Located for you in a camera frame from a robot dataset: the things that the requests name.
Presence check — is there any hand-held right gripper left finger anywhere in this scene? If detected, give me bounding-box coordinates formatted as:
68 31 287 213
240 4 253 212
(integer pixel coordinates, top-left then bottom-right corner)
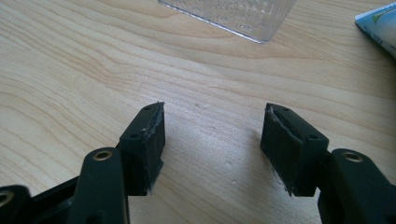
116 102 166 197

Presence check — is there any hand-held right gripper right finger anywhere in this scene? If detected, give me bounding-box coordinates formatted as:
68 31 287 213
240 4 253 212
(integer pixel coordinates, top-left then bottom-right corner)
261 102 331 198

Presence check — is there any clear plastic container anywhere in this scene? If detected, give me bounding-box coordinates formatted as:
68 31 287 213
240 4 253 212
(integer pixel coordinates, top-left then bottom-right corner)
157 0 297 45

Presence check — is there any blue white toothpaste tube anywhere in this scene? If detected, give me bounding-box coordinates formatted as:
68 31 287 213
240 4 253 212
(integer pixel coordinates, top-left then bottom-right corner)
354 2 396 60

